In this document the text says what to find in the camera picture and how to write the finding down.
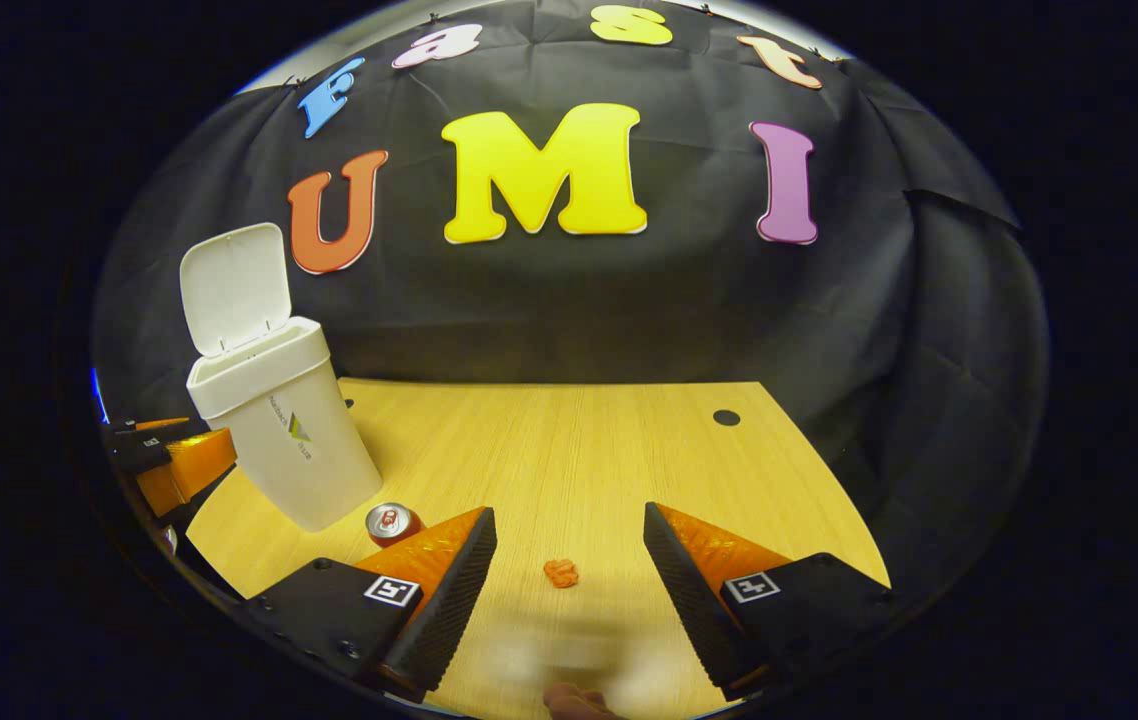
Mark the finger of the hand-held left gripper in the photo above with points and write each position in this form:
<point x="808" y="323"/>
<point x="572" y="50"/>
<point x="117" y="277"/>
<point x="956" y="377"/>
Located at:
<point x="194" y="465"/>
<point x="154" y="428"/>

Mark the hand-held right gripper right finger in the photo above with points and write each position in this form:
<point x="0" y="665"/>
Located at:
<point x="694" y="600"/>

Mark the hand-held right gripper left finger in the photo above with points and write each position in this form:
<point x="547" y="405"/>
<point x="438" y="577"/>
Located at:
<point x="444" y="600"/>

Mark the red pop can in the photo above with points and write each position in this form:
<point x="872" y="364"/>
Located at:
<point x="391" y="524"/>

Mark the white desktop garbage bin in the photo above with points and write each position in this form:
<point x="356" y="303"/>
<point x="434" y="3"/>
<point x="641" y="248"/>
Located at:
<point x="299" y="430"/>

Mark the orange paper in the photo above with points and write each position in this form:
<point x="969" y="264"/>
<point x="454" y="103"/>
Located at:
<point x="561" y="573"/>

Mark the wooden desktop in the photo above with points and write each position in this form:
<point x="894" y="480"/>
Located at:
<point x="569" y="460"/>

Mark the black backdrop cloth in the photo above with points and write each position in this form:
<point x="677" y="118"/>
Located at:
<point x="629" y="310"/>

